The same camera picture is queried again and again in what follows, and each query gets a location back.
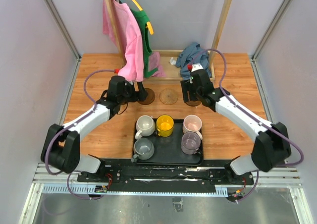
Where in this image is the plain brown wooden coaster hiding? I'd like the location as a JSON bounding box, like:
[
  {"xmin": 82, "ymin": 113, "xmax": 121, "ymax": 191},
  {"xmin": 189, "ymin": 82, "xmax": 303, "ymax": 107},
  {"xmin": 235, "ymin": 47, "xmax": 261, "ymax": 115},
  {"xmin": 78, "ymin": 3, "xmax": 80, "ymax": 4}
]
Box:
[{"xmin": 138, "ymin": 88, "xmax": 155, "ymax": 105}]

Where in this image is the grooved dark wooden coaster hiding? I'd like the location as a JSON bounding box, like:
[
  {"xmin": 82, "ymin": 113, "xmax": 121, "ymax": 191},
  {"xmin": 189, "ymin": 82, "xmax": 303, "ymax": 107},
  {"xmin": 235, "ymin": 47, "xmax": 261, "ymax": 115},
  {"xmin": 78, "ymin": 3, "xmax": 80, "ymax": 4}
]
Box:
[{"xmin": 185, "ymin": 100, "xmax": 201, "ymax": 107}]

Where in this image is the woven rattan coaster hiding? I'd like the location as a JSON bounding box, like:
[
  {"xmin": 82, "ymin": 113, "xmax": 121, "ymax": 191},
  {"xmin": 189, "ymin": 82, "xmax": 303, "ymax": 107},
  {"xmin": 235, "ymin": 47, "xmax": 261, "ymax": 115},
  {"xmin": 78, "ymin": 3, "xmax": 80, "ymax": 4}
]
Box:
[{"xmin": 159, "ymin": 89, "xmax": 178, "ymax": 105}]

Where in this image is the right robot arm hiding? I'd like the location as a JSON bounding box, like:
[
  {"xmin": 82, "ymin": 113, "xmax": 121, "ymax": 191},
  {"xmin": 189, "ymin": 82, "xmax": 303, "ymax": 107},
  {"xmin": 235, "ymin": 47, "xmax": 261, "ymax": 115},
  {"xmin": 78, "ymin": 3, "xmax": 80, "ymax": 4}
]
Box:
[{"xmin": 181, "ymin": 64, "xmax": 291, "ymax": 184}]

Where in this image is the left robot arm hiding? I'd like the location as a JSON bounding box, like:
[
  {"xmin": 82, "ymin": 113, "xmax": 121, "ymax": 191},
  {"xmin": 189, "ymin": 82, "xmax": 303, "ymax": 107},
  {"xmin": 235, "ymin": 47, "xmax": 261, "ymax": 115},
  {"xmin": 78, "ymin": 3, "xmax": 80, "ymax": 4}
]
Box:
[{"xmin": 41, "ymin": 75, "xmax": 148, "ymax": 182}]

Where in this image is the green garment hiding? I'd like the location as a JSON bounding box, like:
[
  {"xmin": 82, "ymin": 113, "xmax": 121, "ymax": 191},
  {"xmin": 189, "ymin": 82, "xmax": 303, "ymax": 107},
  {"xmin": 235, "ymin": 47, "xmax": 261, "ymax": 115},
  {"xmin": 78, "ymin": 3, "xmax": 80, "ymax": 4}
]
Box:
[{"xmin": 126, "ymin": 0, "xmax": 154, "ymax": 78}]

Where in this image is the white clip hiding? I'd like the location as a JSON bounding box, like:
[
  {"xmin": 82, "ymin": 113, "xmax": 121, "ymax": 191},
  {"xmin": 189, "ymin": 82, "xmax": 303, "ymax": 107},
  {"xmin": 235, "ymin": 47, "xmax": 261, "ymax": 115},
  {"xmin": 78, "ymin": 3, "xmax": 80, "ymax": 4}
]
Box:
[{"xmin": 169, "ymin": 57, "xmax": 176, "ymax": 65}]

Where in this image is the white mug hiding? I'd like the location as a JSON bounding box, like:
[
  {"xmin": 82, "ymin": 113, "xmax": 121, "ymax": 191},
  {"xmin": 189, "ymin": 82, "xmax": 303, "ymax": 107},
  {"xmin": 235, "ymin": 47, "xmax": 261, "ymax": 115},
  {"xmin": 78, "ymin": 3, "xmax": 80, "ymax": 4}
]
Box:
[{"xmin": 135, "ymin": 115, "xmax": 156, "ymax": 140}]

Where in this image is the blue crumpled shirt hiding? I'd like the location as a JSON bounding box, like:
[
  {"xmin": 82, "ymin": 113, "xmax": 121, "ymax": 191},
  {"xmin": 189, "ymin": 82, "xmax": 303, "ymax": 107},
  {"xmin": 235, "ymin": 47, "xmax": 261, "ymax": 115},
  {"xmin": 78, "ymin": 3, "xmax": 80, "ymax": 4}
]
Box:
[{"xmin": 176, "ymin": 42, "xmax": 212, "ymax": 80}]

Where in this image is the pink mug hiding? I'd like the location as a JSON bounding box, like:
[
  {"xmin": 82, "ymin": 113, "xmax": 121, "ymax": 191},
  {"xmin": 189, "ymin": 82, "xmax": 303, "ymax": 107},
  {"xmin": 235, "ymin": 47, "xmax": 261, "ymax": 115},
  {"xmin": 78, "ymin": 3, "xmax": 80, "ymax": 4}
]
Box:
[{"xmin": 182, "ymin": 115, "xmax": 203, "ymax": 140}]

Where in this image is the wooden clothes rack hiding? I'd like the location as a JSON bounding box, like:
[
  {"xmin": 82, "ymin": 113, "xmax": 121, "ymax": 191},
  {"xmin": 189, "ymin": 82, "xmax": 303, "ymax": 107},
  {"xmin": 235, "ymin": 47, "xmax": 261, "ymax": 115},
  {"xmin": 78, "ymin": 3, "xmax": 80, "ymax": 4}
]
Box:
[{"xmin": 104, "ymin": 0, "xmax": 232, "ymax": 83}]

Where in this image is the yellow mug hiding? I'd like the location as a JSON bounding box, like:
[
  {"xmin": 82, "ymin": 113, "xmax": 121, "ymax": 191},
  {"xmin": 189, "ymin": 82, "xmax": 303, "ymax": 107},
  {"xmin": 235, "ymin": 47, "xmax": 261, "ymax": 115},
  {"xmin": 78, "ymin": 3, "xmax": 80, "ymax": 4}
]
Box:
[{"xmin": 156, "ymin": 115, "xmax": 174, "ymax": 137}]

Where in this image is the purple mug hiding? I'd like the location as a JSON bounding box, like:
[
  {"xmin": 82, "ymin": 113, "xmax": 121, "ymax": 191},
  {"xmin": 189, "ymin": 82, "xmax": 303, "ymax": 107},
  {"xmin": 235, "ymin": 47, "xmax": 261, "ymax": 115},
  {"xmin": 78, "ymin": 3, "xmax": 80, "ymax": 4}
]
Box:
[{"xmin": 181, "ymin": 132, "xmax": 201, "ymax": 155}]

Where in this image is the grey mug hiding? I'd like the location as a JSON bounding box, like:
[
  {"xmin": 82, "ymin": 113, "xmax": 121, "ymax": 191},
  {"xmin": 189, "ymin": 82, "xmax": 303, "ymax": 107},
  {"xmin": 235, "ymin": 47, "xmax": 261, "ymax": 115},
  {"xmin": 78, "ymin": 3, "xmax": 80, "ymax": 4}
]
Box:
[{"xmin": 131, "ymin": 138, "xmax": 155, "ymax": 163}]

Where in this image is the pink shirt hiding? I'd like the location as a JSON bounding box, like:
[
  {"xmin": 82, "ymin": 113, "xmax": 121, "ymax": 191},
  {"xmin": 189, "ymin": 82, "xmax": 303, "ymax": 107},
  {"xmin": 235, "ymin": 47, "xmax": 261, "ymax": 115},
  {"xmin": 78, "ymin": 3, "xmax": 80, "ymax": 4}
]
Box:
[{"xmin": 103, "ymin": 0, "xmax": 166, "ymax": 82}]

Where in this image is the black serving tray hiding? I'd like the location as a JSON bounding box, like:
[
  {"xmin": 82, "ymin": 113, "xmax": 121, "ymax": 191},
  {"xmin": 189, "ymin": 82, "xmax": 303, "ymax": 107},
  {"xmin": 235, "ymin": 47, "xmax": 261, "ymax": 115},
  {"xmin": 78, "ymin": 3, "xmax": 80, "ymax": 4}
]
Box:
[{"xmin": 133, "ymin": 119, "xmax": 204, "ymax": 166}]

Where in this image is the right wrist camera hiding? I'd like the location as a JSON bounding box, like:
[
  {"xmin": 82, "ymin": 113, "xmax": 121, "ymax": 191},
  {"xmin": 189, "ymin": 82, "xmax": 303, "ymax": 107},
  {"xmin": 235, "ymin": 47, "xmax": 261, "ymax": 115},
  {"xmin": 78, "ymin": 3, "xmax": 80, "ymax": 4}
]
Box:
[{"xmin": 187, "ymin": 63, "xmax": 204, "ymax": 73}]

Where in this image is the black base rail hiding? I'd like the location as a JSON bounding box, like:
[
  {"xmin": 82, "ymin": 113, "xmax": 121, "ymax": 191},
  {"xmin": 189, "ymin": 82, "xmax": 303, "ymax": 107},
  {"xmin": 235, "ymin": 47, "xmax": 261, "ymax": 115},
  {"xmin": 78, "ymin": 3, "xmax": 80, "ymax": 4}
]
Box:
[{"xmin": 69, "ymin": 159, "xmax": 256, "ymax": 196}]

